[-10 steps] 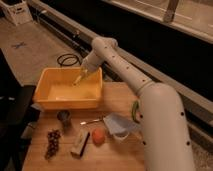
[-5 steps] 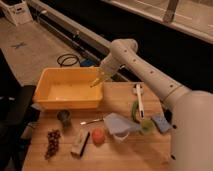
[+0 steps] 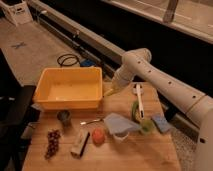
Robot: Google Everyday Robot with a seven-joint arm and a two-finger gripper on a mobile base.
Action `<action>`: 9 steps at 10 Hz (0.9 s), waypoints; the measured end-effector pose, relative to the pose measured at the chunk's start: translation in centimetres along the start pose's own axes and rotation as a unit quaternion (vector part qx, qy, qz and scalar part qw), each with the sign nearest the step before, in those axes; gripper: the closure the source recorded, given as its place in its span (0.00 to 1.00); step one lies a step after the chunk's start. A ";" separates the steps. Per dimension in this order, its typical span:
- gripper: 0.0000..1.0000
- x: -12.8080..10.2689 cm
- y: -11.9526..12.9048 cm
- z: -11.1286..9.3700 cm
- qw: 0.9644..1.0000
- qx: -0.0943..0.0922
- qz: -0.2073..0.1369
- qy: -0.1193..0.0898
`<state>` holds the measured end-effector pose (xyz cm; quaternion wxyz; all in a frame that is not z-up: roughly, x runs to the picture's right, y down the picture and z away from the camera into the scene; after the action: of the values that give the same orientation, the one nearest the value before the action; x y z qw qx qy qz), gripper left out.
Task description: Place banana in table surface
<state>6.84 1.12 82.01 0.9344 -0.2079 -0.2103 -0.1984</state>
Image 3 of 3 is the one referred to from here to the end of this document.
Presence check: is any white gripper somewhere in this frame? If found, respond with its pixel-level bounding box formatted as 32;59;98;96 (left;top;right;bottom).
111;65;134;92

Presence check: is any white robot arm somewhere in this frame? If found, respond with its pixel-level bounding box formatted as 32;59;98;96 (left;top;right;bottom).
112;48;213;171

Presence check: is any green pepper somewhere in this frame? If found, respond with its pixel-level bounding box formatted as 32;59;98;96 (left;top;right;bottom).
131;101;140;123

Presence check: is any blue object on floor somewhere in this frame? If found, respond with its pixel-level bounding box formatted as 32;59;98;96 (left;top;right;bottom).
80;59;95;67

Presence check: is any metal spoon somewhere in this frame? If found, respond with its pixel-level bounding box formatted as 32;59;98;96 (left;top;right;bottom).
80;118;103;126

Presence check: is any clear plastic cup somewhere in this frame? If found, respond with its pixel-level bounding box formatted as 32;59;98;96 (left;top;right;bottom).
113;132;129;141

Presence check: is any orange fruit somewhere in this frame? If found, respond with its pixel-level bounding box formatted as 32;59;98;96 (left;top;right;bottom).
92;129;105;145

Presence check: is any blue sponge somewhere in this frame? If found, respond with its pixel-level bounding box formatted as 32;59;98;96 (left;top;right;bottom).
151;115;171;134

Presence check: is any yellow plastic bin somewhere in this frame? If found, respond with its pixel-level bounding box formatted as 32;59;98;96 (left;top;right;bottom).
33;67;103;110

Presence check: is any small metal cup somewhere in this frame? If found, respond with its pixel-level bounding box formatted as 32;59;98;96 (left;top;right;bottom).
57;110;71;126

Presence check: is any bunch of dark grapes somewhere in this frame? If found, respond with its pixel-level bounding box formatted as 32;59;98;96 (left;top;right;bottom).
45;130;61;159

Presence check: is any black chair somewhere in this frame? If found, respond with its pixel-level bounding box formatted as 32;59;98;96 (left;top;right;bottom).
0;49;40;171

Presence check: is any white cardboard box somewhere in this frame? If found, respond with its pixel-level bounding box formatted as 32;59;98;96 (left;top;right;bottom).
0;0;33;26

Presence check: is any white handled brush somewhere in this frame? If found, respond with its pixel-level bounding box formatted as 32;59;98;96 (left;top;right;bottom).
133;83;144;118

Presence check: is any black coiled cable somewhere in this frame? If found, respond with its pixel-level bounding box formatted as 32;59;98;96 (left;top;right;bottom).
56;53;81;68

